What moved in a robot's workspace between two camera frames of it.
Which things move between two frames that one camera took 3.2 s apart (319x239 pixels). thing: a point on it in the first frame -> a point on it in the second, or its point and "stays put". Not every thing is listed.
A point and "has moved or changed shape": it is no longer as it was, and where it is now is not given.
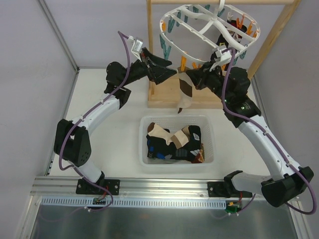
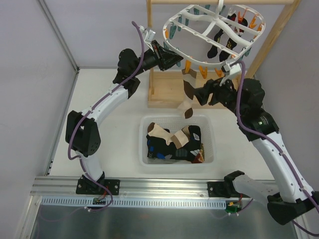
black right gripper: x=204 y=78 -> x=212 y=91
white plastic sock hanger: x=192 y=33 has moved or changed shape
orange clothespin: x=239 y=25 -> x=240 y=18
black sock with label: x=190 y=150 stays put
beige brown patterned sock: x=186 y=88 has moved or changed shape
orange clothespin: x=183 y=62 -> x=188 y=65
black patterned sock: x=224 y=40 has moved or changed shape
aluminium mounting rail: x=60 y=187 stays put
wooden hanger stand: x=163 y=90 stays put
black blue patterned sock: x=158 y=148 stays put
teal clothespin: x=166 y=52 -> x=172 y=30
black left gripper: x=150 y=68 -> x=159 y=56
